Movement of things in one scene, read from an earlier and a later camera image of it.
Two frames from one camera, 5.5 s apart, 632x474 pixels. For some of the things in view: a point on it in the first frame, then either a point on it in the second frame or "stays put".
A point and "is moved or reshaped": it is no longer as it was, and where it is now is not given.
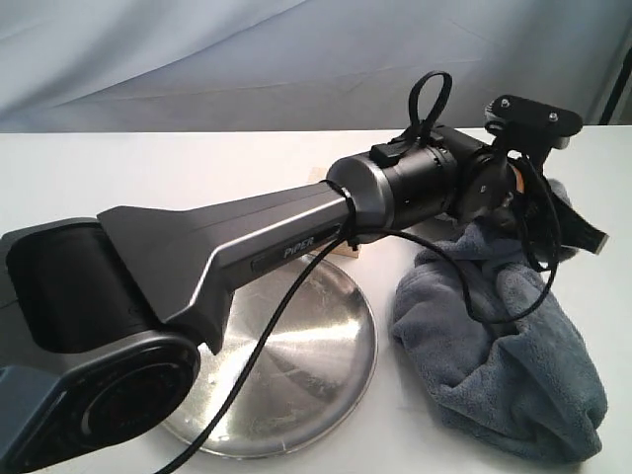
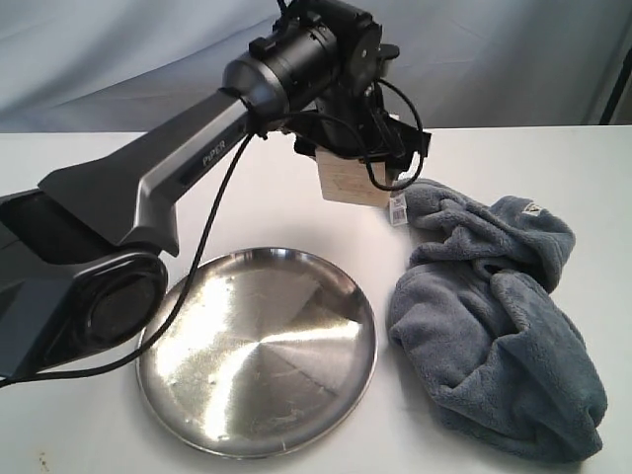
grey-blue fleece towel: x=529 y=388 stays put
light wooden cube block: x=316 y=175 is moved or reshaped
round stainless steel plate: x=314 y=373 stays put
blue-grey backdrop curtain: x=84 y=66 stays put
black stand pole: x=621 y=82 stays put
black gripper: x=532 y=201 -> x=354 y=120
